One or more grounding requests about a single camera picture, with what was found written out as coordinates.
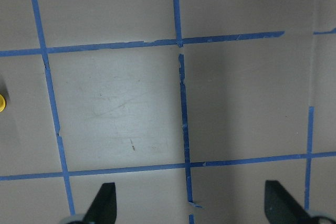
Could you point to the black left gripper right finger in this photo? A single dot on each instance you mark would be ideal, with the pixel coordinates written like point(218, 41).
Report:
point(281, 207)

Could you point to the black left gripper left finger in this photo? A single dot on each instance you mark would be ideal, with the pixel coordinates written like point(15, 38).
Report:
point(104, 206)

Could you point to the yellow push button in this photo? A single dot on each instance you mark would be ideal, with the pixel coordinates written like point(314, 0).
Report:
point(2, 103)

